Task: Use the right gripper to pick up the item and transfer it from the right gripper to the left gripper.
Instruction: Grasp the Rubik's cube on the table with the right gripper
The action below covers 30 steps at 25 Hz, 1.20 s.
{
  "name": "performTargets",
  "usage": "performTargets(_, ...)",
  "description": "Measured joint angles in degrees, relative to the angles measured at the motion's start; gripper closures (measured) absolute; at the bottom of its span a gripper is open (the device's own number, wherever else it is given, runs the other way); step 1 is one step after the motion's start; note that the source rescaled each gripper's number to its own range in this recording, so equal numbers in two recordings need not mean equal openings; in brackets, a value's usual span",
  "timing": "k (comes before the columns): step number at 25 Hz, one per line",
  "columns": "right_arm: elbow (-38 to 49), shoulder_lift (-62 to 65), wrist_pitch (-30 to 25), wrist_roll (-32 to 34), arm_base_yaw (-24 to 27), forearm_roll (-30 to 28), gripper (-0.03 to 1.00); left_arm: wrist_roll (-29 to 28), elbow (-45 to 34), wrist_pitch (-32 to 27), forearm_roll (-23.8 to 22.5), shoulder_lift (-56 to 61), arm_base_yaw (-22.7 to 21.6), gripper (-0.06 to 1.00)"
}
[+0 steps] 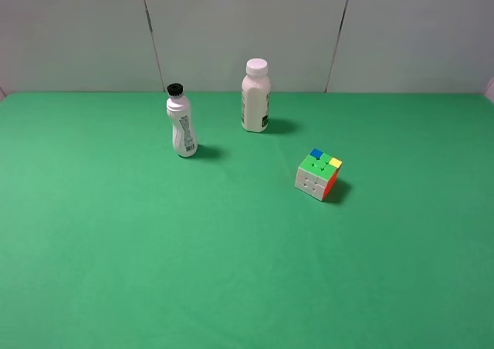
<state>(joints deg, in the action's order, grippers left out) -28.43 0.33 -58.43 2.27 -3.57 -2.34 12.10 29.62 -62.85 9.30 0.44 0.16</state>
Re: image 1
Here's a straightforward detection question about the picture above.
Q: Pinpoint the white bottle black cap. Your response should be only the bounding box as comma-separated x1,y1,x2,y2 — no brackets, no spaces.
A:
166,83,198,158

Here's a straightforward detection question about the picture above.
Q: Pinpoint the multicolour puzzle cube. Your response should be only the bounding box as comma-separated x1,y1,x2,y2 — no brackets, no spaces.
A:
294,148,343,202

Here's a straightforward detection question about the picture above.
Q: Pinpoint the green table cloth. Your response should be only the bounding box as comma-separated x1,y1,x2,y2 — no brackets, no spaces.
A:
1,93,493,348

